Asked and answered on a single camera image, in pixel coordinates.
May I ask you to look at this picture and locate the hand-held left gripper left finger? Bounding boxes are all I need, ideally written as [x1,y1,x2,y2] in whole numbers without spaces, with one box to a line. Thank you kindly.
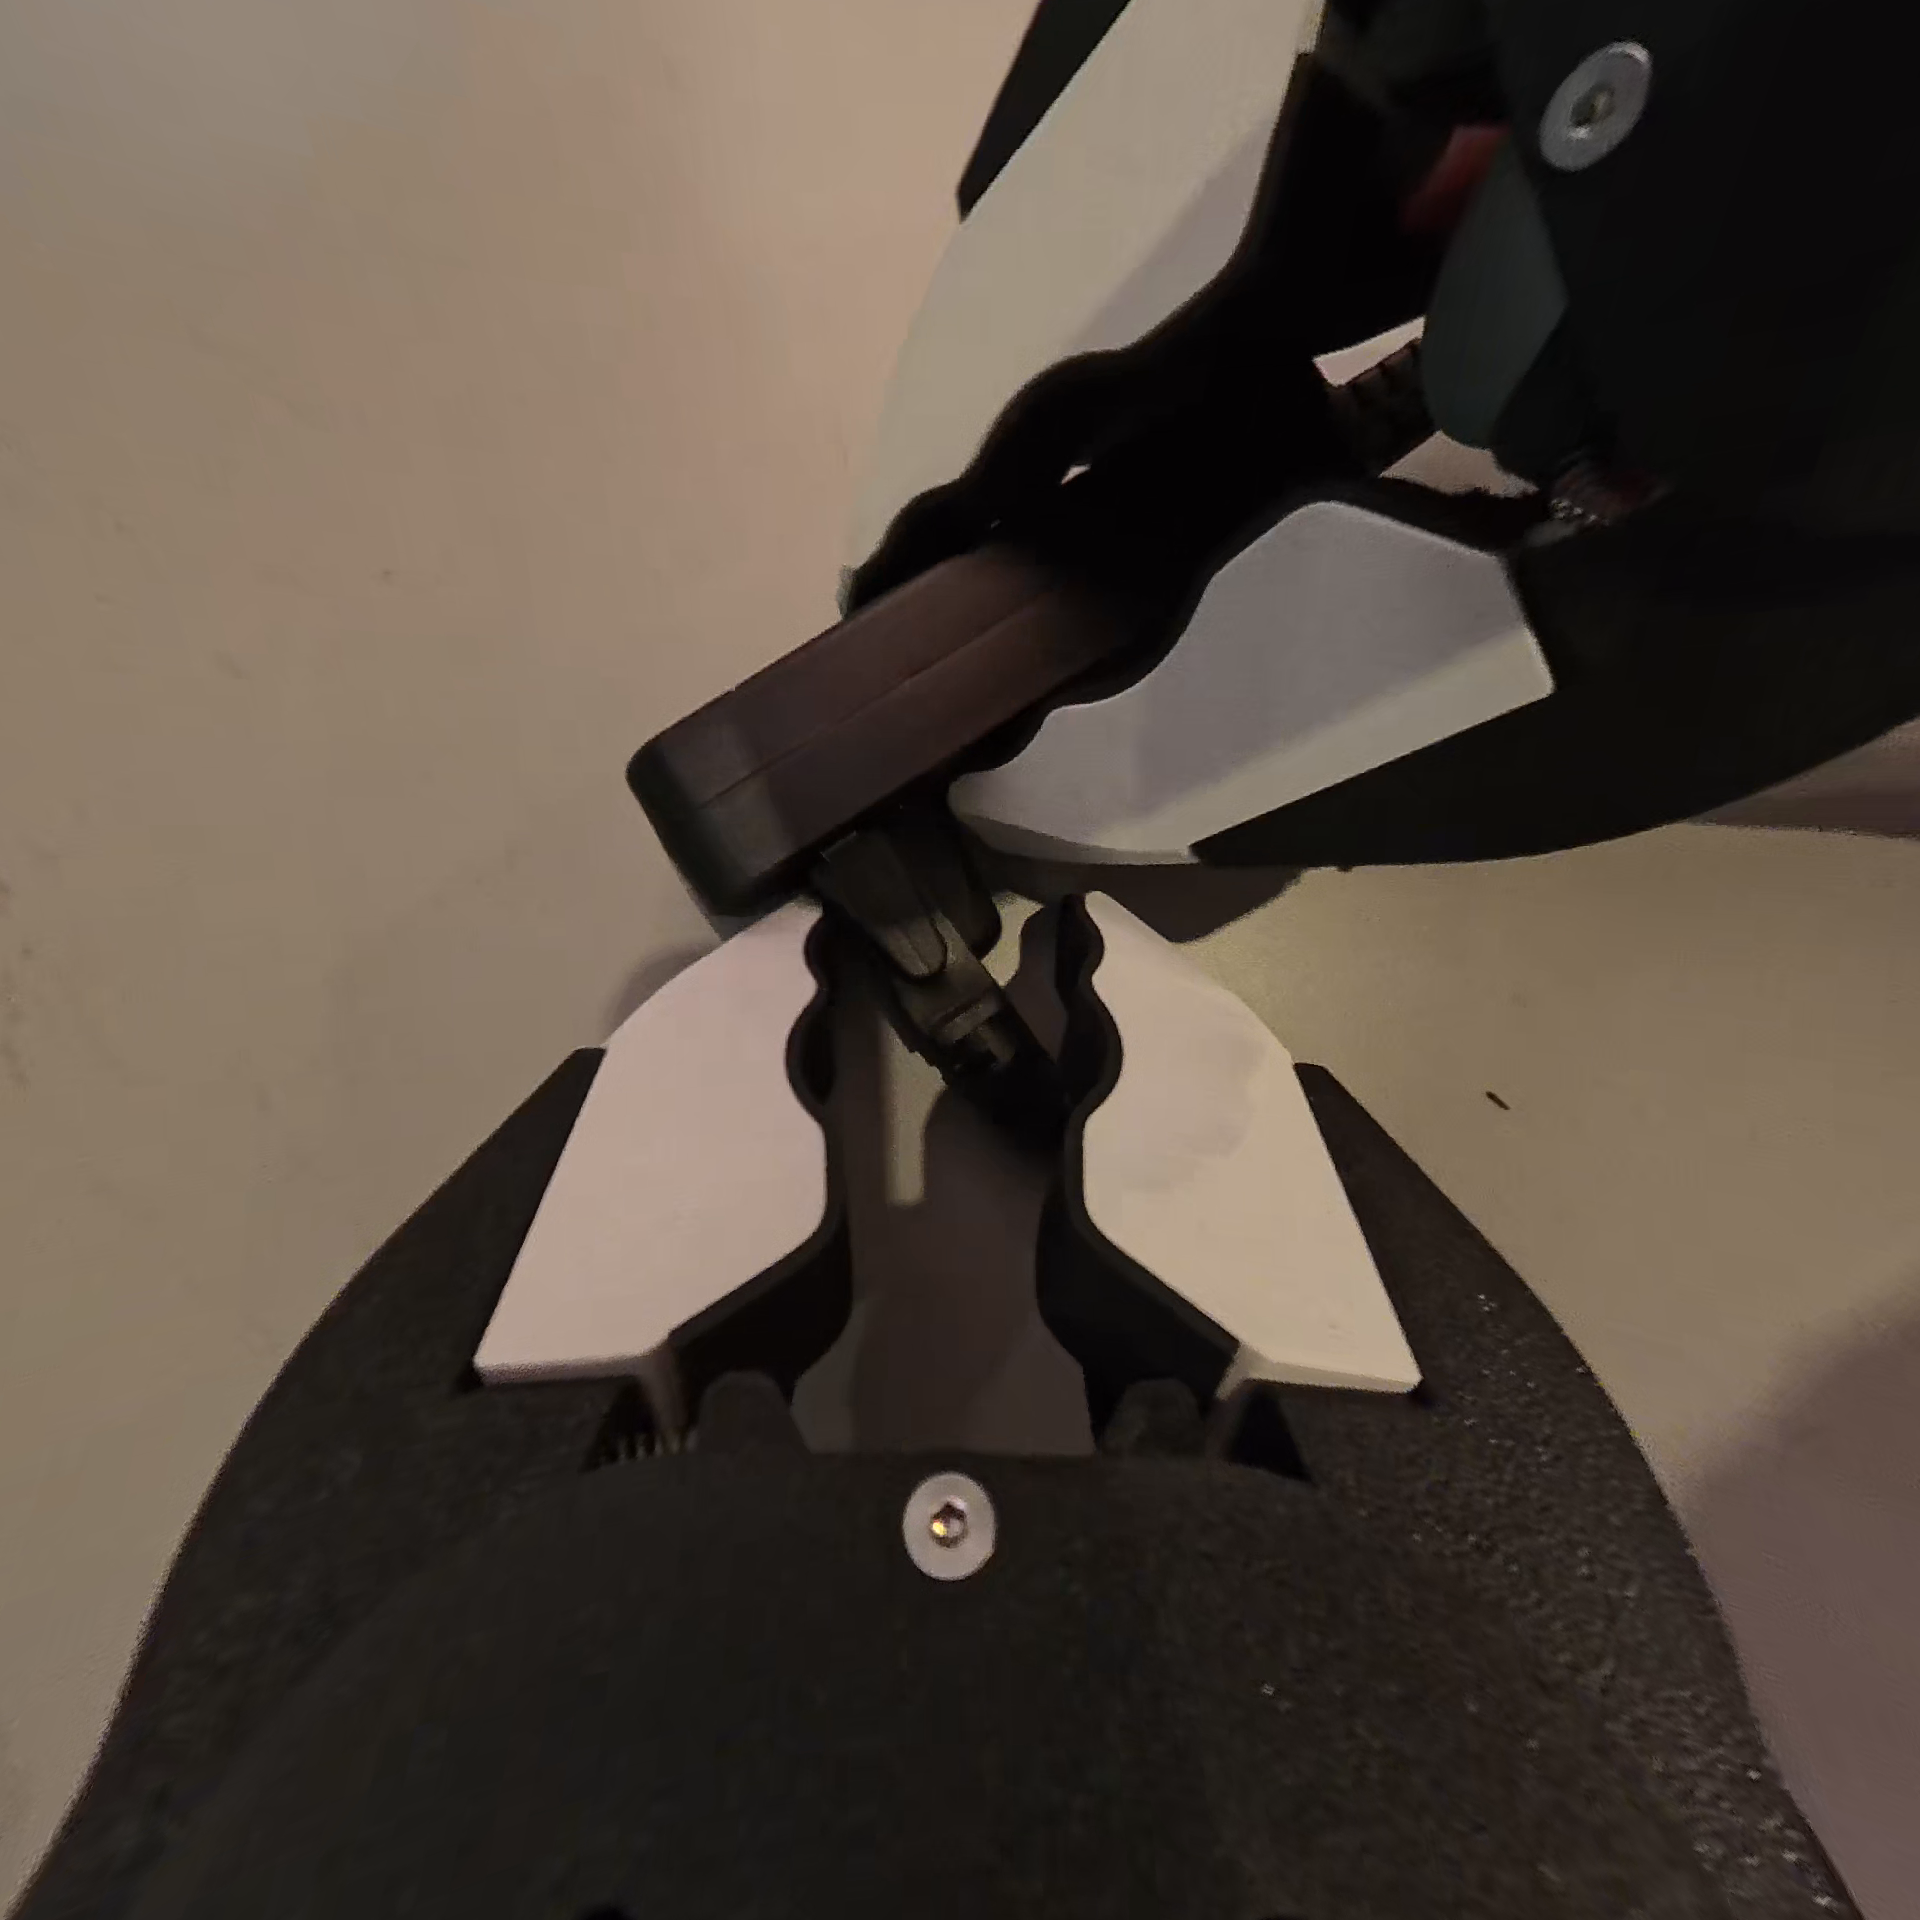
[474,915,857,1391]

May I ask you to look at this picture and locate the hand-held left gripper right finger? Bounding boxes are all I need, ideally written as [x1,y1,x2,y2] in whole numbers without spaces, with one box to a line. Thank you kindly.
[1039,891,1424,1466]

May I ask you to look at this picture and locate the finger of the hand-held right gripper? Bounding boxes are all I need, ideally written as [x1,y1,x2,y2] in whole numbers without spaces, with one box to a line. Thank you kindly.
[840,0,1426,618]
[961,477,1557,869]

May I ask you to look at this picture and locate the thick black power cord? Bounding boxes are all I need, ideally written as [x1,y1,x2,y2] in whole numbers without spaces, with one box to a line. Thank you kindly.
[815,796,1074,1151]

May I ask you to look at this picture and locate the black power strip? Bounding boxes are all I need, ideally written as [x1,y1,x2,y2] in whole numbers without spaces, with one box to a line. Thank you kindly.
[625,545,1187,917]

